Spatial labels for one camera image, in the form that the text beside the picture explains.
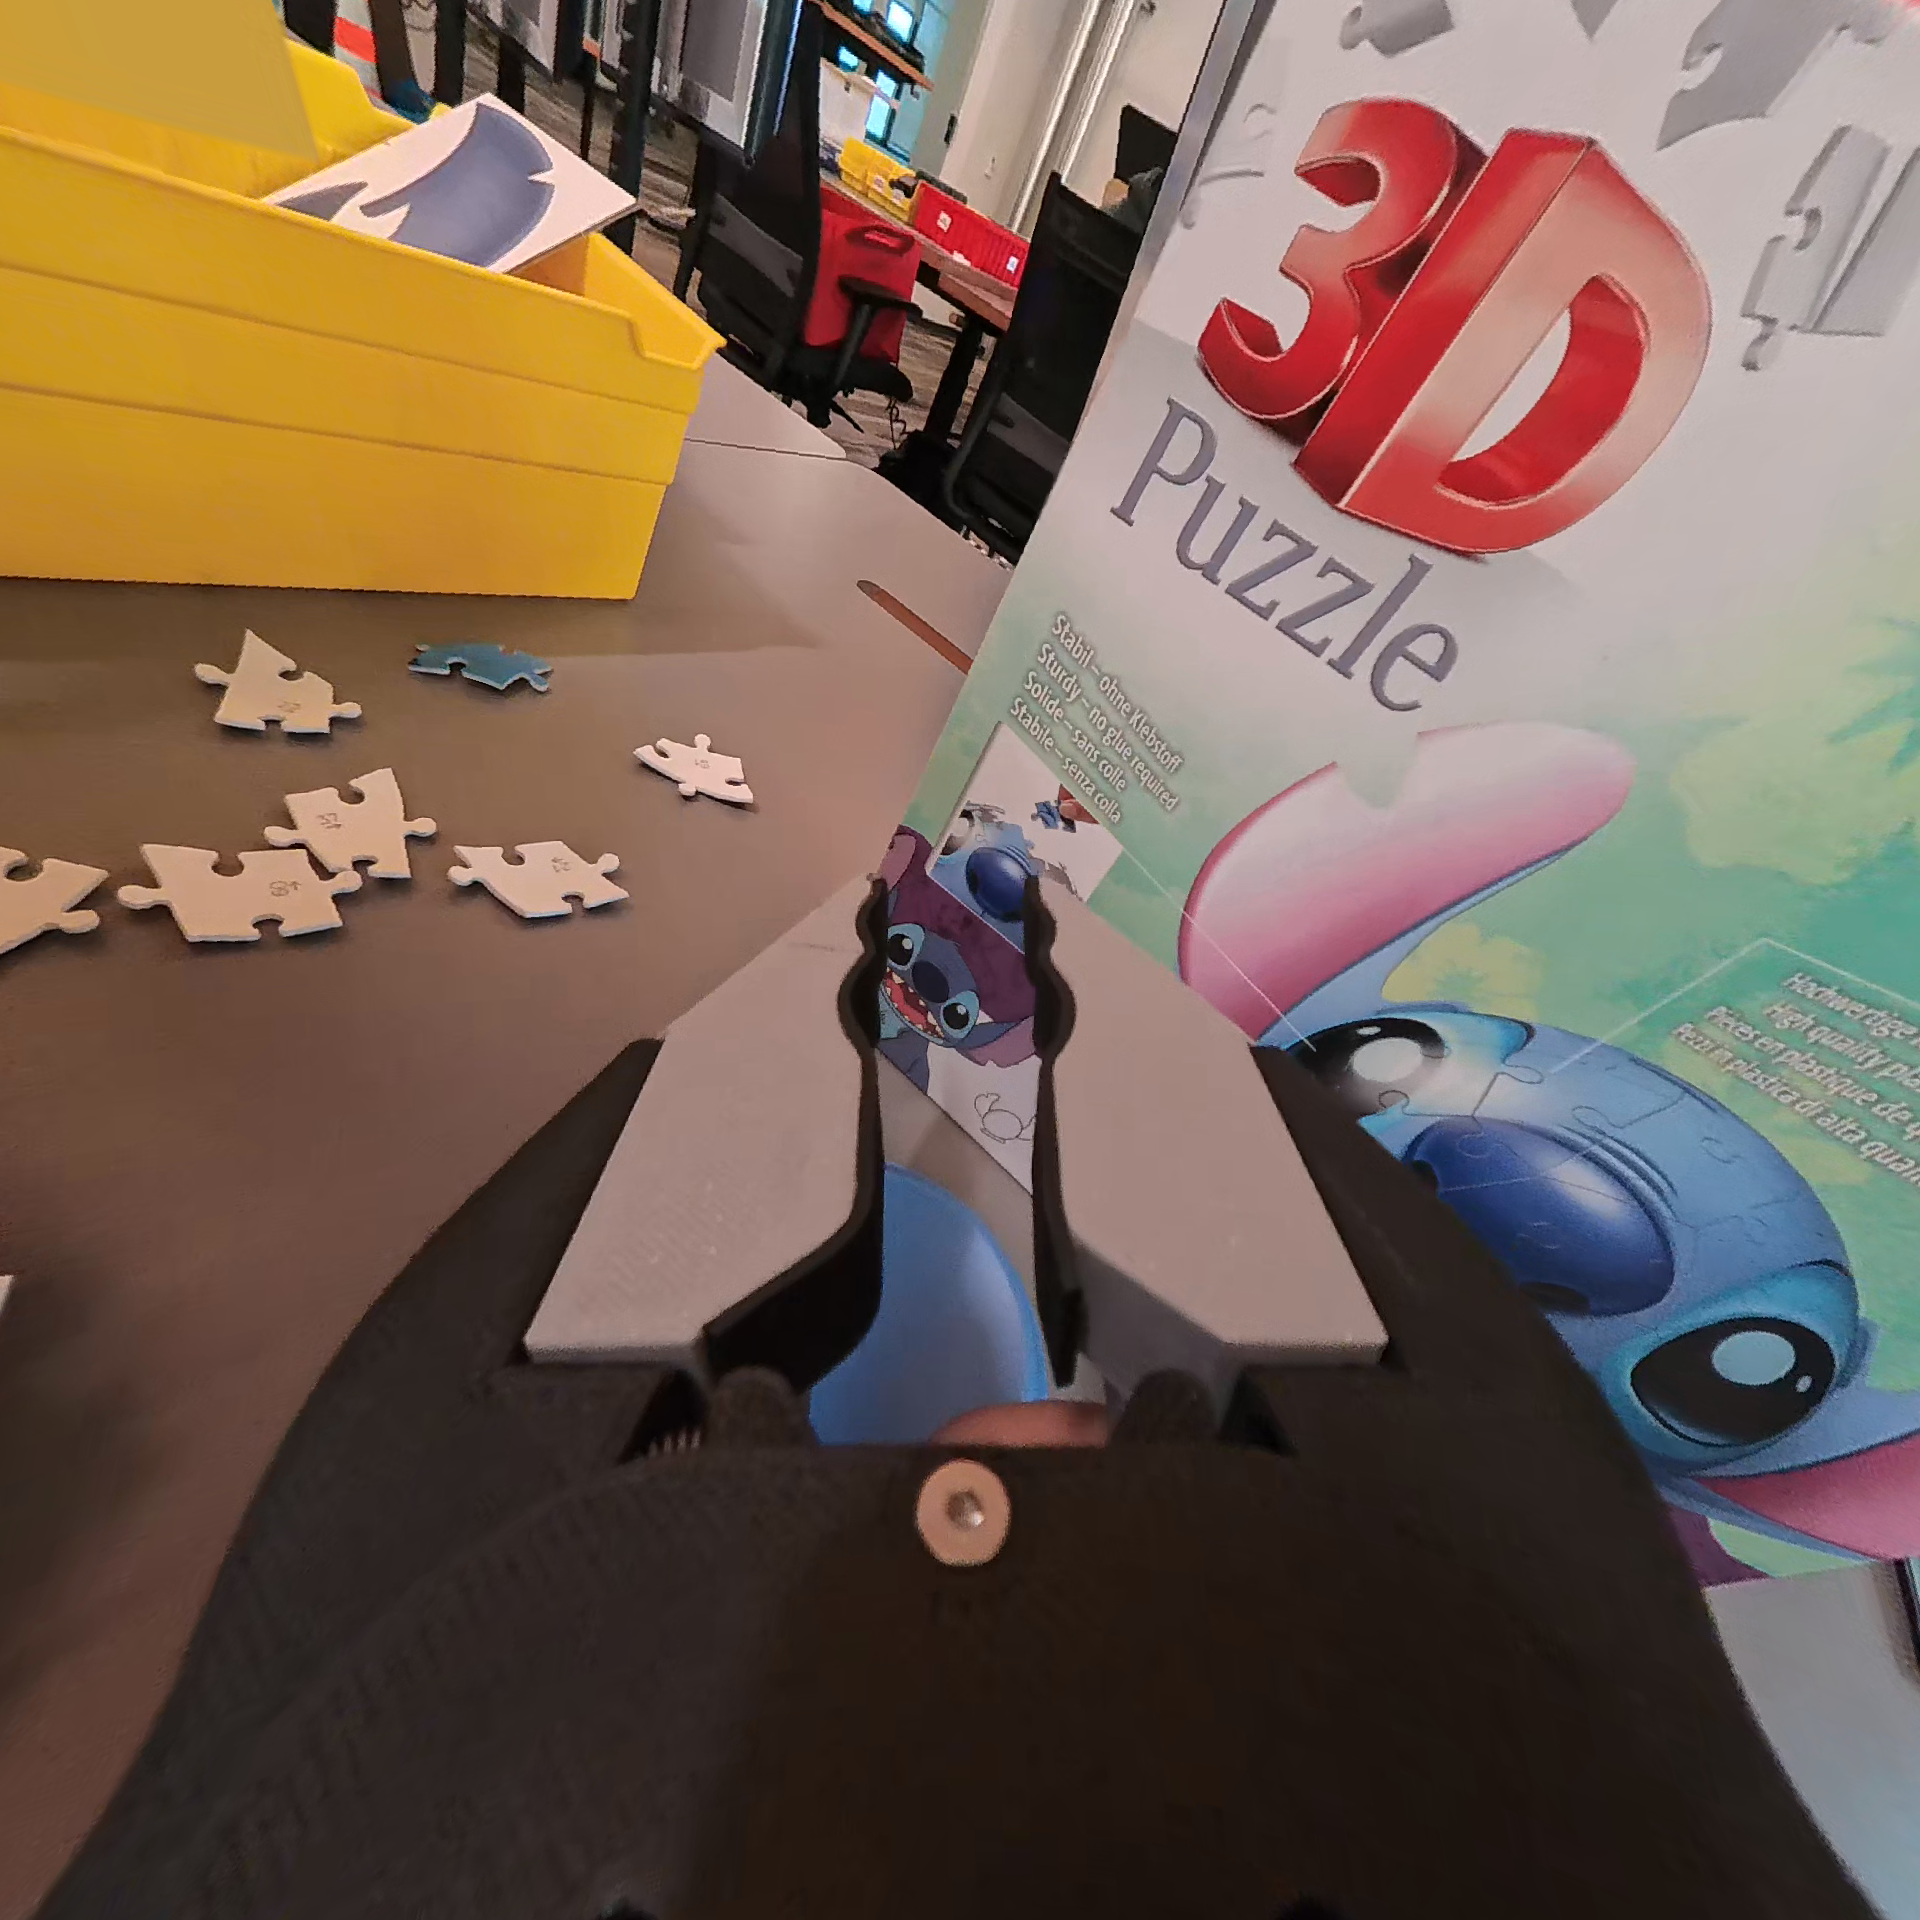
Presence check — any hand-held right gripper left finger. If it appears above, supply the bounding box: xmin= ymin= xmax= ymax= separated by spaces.
xmin=524 ymin=876 xmax=893 ymax=1393

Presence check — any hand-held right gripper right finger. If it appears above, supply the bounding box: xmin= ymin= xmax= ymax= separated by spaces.
xmin=1022 ymin=876 xmax=1392 ymax=1387

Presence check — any colourful cartoon puzzle box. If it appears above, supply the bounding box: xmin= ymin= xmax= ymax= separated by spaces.
xmin=876 ymin=0 xmax=1920 ymax=1587

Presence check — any scatter of puzzle pieces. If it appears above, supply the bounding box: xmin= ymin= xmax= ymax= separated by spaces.
xmin=0 ymin=629 xmax=757 ymax=956

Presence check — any yellow plastic bin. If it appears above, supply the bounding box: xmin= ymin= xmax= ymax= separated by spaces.
xmin=0 ymin=36 xmax=726 ymax=601

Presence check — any blue puzzle piece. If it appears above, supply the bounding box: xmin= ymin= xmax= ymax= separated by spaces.
xmin=407 ymin=641 xmax=554 ymax=695

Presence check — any blue round plastic stand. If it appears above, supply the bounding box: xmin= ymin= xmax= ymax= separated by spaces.
xmin=809 ymin=1162 xmax=1114 ymax=1449

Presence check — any white panel base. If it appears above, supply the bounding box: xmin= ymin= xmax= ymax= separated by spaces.
xmin=1712 ymin=1568 xmax=1920 ymax=1920

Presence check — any black office chair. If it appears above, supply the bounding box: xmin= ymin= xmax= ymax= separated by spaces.
xmin=944 ymin=175 xmax=1142 ymax=564

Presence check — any red office chair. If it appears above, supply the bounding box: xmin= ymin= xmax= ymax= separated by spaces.
xmin=779 ymin=202 xmax=924 ymax=429

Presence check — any brown background desk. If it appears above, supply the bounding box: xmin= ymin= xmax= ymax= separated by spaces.
xmin=915 ymin=239 xmax=1037 ymax=350

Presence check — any red storage bin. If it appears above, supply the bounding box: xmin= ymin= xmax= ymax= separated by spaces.
xmin=911 ymin=180 xmax=1034 ymax=281

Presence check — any white card with blue ears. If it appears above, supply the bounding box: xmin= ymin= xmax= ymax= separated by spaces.
xmin=261 ymin=92 xmax=639 ymax=279

